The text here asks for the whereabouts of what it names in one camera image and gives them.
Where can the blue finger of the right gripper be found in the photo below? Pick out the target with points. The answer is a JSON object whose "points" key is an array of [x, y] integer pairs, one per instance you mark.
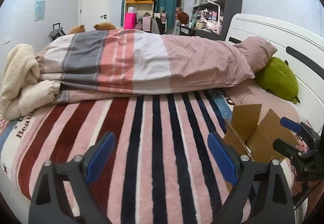
{"points": [[287, 150], [291, 125]]}

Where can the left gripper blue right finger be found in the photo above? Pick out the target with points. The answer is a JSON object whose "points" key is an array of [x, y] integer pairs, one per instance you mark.
{"points": [[226, 158]]}

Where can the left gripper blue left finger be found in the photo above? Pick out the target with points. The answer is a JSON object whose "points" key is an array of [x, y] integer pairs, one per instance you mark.
{"points": [[96, 157]]}

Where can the brown cardboard box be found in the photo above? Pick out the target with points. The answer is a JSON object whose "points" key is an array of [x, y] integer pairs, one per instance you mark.
{"points": [[253, 136]]}

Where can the green plush toy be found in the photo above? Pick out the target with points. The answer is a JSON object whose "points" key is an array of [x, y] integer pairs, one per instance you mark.
{"points": [[277, 78]]}

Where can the striped pink fleece blanket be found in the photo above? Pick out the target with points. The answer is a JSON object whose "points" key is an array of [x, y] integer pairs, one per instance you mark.
{"points": [[160, 171]]}

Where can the pink striped pillow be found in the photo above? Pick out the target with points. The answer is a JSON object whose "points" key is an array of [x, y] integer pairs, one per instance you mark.
{"points": [[258, 52]]}

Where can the folded pink grey duvet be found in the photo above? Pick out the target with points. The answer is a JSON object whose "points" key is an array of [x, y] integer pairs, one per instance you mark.
{"points": [[135, 62]]}

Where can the cream fluffy blanket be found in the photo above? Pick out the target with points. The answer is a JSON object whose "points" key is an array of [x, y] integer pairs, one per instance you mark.
{"points": [[21, 91]]}

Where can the brown teddy bear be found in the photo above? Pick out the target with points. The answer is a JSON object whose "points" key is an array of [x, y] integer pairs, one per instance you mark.
{"points": [[77, 29], [104, 26]]}

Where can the black suitcase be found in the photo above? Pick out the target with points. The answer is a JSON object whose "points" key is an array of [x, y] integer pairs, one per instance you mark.
{"points": [[56, 32]]}

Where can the pink bag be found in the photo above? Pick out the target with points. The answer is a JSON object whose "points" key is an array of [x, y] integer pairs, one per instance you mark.
{"points": [[130, 20]]}

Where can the yellow wooden shelf unit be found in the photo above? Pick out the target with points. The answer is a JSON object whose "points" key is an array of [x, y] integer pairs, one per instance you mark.
{"points": [[144, 10]]}

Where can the dark grey bookshelf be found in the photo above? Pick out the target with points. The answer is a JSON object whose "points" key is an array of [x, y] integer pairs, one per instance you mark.
{"points": [[210, 19]]}

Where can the white door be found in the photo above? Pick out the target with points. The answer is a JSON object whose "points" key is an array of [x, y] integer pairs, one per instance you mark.
{"points": [[93, 12]]}

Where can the light blue wall poster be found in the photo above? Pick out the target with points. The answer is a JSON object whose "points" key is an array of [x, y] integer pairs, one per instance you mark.
{"points": [[40, 9]]}

